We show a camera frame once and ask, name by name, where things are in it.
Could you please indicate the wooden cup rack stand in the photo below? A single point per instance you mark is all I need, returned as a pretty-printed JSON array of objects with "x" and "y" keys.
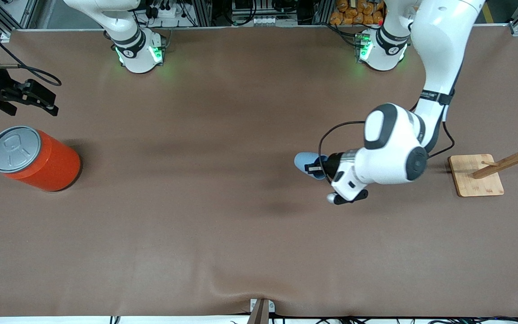
[{"x": 475, "y": 180}]

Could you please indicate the heap of orange items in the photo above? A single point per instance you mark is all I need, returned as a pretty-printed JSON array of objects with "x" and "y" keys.
[{"x": 353, "y": 15}]

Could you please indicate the grey metal camera bracket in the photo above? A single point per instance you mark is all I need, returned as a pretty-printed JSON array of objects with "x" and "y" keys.
[{"x": 261, "y": 312}]

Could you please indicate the long white power strip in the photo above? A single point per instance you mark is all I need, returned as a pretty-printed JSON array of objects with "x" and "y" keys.
[{"x": 265, "y": 20}]

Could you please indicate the blue plastic cup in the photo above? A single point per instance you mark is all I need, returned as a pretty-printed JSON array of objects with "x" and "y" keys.
[{"x": 301, "y": 159}]

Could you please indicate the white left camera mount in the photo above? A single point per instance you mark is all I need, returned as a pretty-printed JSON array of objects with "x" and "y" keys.
[{"x": 346, "y": 182}]

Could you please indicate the orange can with grey lid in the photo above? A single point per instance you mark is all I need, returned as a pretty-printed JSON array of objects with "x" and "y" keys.
[{"x": 47, "y": 162}]

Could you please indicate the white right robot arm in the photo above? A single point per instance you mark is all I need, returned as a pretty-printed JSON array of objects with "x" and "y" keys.
[{"x": 135, "y": 58}]

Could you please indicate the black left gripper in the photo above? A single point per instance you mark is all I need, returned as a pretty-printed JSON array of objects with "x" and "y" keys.
[{"x": 332, "y": 165}]

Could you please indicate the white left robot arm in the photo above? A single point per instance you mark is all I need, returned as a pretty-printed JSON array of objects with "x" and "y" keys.
[{"x": 394, "y": 148}]

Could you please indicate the white power strip with plugs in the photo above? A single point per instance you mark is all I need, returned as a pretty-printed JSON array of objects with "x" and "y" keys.
[{"x": 164, "y": 11}]

